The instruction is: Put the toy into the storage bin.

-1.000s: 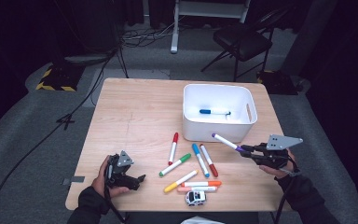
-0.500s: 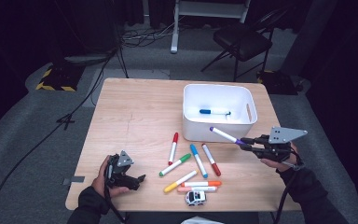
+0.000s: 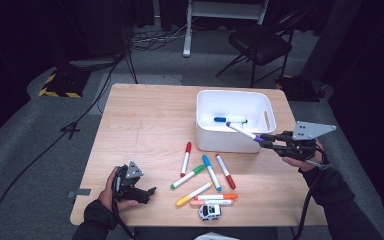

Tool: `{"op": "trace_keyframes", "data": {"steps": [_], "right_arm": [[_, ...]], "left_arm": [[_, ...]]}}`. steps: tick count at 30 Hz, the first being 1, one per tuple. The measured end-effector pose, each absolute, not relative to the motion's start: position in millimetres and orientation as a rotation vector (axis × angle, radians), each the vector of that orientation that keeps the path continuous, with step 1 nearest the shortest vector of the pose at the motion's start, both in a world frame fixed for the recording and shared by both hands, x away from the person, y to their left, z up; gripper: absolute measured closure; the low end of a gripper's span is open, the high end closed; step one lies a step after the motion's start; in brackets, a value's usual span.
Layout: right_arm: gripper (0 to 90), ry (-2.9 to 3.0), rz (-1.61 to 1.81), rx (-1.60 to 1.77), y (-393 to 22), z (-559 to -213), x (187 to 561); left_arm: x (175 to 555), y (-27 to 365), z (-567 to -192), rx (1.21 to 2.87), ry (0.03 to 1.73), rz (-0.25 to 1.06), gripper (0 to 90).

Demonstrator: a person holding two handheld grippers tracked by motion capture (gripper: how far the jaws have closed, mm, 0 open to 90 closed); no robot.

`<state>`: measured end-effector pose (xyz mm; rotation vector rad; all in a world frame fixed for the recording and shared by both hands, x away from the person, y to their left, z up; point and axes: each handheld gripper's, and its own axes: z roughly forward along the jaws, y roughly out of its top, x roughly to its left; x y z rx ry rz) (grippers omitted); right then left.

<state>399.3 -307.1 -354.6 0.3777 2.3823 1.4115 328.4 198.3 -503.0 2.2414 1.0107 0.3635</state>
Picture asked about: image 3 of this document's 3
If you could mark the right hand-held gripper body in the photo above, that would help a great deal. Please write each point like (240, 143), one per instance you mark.
(305, 146)

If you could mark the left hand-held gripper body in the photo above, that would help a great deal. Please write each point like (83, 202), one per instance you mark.
(128, 180)

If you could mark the purple marker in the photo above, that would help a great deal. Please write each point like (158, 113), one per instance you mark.
(243, 131)

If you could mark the light green marker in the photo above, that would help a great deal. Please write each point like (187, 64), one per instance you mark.
(188, 176)

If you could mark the white plastic bin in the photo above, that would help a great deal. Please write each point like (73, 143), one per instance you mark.
(226, 143)

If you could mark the red-brown marker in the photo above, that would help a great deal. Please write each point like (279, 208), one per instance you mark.
(225, 170)

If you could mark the dark blue marker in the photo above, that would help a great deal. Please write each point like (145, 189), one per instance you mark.
(225, 119)

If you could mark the light blue marker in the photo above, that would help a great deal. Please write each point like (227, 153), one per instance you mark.
(212, 173)

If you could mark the orange marker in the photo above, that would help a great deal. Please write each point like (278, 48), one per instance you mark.
(216, 197)

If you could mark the person's right hand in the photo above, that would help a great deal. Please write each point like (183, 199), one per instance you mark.
(313, 164)

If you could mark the person's left hand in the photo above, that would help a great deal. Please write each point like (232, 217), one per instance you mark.
(106, 195)

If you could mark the yellow marker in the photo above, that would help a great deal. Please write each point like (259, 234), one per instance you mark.
(195, 193)

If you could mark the red marker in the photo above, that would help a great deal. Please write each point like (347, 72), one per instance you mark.
(185, 161)

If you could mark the grey tape strip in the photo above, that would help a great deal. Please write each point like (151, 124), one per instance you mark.
(80, 193)

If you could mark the black stand base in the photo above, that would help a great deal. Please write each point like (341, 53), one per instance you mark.
(296, 88)

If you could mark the pink marker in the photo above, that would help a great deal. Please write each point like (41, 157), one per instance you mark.
(211, 202)

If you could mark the white toy car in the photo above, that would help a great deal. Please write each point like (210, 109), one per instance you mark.
(210, 212)

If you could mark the white cloth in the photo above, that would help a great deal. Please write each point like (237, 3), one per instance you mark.
(218, 236)

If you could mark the black folding chair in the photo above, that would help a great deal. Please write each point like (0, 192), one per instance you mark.
(260, 43)

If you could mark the yellow black striped base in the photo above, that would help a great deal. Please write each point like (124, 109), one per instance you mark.
(63, 85)

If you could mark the grey flat stand base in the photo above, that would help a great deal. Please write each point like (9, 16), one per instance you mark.
(93, 62)

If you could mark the white metal stand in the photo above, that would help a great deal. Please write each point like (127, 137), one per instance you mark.
(188, 33)

